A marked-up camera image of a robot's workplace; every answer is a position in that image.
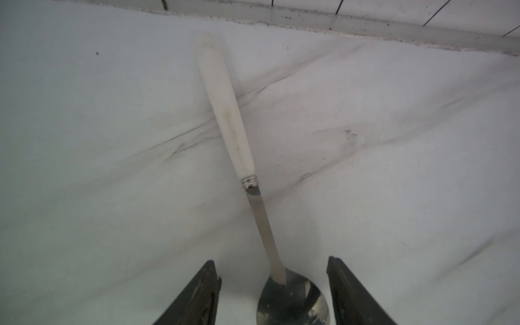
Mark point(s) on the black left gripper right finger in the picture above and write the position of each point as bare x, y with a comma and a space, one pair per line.
352, 303

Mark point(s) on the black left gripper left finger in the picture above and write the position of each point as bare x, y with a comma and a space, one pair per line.
197, 304

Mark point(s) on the white handled silver spoon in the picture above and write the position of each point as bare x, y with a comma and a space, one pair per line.
287, 297

